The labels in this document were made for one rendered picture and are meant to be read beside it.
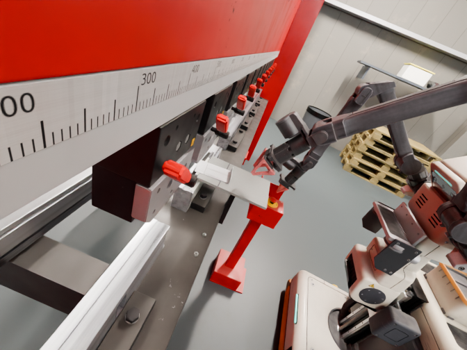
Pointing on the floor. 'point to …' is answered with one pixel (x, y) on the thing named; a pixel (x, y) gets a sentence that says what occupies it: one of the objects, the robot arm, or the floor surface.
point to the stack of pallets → (381, 158)
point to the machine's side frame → (286, 60)
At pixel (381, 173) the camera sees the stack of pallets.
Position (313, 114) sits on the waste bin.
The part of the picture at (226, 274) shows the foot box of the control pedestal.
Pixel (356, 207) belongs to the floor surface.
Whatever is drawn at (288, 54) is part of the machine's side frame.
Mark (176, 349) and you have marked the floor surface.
